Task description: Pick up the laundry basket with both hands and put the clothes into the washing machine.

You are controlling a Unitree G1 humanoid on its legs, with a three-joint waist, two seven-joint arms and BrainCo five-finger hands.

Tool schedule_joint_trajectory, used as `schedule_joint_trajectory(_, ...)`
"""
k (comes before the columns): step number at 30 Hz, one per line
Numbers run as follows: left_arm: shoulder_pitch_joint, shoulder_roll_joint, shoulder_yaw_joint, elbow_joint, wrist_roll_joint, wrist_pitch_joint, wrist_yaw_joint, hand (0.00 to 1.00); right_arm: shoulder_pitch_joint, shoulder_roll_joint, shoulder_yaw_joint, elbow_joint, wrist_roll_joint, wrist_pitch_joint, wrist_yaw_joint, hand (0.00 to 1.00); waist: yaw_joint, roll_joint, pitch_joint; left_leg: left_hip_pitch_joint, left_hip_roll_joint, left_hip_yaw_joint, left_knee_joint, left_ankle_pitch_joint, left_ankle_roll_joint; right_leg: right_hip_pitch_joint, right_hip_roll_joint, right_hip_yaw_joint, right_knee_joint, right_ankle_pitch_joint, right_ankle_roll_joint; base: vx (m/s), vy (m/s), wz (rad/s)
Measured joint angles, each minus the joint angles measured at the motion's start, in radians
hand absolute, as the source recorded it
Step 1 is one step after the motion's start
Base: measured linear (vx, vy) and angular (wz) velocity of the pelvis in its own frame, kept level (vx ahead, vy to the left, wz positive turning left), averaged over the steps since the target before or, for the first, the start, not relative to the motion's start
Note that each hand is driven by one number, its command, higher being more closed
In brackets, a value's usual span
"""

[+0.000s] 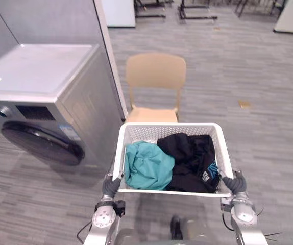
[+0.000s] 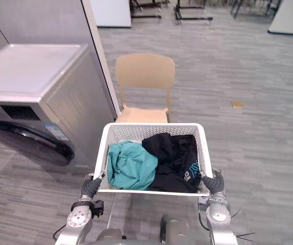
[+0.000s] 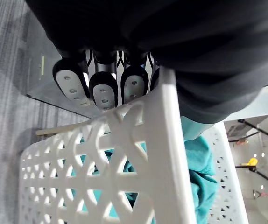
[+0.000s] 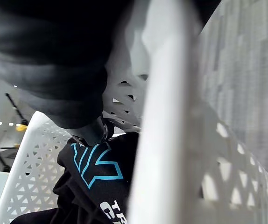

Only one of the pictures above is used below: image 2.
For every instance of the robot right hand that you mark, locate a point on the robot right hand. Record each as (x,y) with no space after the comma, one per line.
(215,183)

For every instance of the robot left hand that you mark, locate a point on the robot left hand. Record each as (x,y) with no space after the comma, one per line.
(90,187)

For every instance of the white perforated laundry basket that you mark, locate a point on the white perforated laundry basket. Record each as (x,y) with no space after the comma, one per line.
(126,132)

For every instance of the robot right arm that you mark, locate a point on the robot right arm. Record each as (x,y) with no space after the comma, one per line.
(219,219)

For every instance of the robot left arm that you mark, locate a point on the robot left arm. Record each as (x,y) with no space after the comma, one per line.
(77,221)

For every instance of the silver front-load washing machine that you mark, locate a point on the silver front-load washing machine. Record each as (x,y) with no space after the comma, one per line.
(34,102)

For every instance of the black printed garment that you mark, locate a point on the black printed garment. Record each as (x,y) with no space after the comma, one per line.
(174,160)

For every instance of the teal garment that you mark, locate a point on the teal garment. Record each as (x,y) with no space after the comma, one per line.
(131,166)

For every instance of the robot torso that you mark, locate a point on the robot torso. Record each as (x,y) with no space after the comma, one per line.
(146,233)

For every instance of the beige plastic chair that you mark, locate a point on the beige plastic chair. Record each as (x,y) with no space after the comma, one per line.
(144,84)

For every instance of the small yellow floor marker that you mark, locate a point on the small yellow floor marker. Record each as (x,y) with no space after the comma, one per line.
(211,29)

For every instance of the white partition panel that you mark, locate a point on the white partition panel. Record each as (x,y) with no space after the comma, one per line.
(110,12)

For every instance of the white board with dark base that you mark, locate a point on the white board with dark base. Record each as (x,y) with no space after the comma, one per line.
(290,18)

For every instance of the black metal table frame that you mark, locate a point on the black metal table frame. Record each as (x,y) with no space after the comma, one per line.
(190,12)
(146,9)
(253,6)

